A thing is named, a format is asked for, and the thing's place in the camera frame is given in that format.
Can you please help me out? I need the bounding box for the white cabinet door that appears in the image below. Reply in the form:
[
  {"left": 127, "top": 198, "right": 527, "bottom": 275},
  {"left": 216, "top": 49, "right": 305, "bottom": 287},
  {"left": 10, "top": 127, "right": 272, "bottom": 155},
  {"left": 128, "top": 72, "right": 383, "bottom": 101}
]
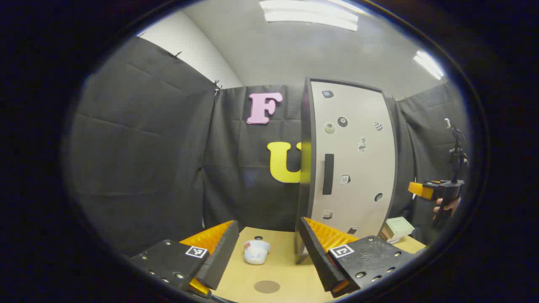
[{"left": 309, "top": 79, "right": 398, "bottom": 242}]

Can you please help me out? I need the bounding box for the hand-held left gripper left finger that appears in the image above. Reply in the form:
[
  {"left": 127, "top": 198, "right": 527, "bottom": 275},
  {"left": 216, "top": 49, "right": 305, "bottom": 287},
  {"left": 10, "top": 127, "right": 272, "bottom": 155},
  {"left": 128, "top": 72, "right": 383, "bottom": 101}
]
[{"left": 128, "top": 220, "right": 240, "bottom": 297}]

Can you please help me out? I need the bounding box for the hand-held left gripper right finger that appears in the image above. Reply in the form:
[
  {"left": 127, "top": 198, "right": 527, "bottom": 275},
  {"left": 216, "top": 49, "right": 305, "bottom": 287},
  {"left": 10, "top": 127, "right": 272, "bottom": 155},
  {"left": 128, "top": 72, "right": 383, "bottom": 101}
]
[{"left": 298, "top": 217, "right": 415, "bottom": 298}]

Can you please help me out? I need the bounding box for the black cabinet door handle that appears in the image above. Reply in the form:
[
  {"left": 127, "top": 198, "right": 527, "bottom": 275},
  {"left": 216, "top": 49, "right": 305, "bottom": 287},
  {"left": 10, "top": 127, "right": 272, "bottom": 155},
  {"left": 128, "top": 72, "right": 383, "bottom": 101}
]
[{"left": 323, "top": 154, "right": 334, "bottom": 195}]

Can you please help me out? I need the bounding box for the pale green small box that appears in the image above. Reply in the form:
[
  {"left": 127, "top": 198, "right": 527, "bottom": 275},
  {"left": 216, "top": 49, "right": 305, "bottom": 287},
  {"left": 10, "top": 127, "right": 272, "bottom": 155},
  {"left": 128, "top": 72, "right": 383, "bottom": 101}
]
[{"left": 385, "top": 216, "right": 416, "bottom": 239}]

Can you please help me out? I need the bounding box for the long ceiling light panel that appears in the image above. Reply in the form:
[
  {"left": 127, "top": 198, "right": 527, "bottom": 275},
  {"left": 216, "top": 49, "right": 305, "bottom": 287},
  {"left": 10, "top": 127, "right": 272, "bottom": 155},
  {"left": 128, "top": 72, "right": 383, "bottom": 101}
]
[{"left": 259, "top": 0, "right": 359, "bottom": 32}]

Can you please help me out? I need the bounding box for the black backdrop cloth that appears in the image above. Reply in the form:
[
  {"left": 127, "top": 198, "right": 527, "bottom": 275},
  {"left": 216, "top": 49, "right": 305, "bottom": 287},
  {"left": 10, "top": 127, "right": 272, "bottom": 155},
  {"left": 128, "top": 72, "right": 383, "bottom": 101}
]
[{"left": 69, "top": 36, "right": 470, "bottom": 255}]

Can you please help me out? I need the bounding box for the small ceiling light panel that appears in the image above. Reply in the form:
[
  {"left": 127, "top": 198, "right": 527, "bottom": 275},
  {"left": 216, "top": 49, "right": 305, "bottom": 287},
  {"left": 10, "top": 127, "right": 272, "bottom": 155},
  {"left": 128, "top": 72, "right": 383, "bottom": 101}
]
[{"left": 413, "top": 50, "right": 445, "bottom": 80}]

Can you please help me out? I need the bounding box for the grey cabinet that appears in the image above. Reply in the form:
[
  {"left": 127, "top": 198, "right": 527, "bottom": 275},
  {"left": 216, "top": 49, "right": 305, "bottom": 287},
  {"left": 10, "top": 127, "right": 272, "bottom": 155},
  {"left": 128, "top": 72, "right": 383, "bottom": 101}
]
[{"left": 295, "top": 77, "right": 314, "bottom": 265}]

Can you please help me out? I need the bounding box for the round brown coaster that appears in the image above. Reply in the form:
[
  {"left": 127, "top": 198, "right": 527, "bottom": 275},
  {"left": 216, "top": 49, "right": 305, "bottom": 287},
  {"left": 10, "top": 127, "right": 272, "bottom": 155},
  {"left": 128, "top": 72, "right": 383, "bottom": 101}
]
[{"left": 254, "top": 280, "right": 281, "bottom": 294}]

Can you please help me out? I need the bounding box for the white crumpled packet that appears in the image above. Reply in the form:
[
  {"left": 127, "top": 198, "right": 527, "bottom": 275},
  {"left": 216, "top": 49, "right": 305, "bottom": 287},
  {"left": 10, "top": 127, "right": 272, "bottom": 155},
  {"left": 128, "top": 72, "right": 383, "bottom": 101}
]
[{"left": 243, "top": 240, "right": 271, "bottom": 265}]

